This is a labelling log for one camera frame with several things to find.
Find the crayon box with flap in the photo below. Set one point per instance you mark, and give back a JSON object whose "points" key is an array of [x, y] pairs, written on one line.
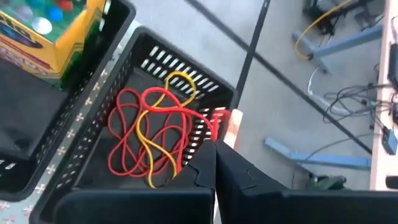
{"points": [[31, 56]]}

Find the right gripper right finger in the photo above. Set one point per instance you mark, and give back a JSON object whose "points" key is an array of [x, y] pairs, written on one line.
{"points": [[280, 207]]}

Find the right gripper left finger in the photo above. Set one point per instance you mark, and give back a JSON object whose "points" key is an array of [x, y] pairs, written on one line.
{"points": [[140, 205]]}

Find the light wood desk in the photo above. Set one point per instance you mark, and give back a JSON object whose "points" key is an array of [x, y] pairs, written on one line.
{"points": [[381, 155]]}

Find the blue grey desk leg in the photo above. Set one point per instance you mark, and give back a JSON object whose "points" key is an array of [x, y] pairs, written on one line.
{"points": [[317, 158], [342, 45]]}

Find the black plastic slotted basket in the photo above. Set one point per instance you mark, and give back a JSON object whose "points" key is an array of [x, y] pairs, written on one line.
{"points": [[96, 183], [31, 124]]}

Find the grey power adapter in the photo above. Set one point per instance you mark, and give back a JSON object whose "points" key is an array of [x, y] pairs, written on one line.
{"points": [[388, 141]]}

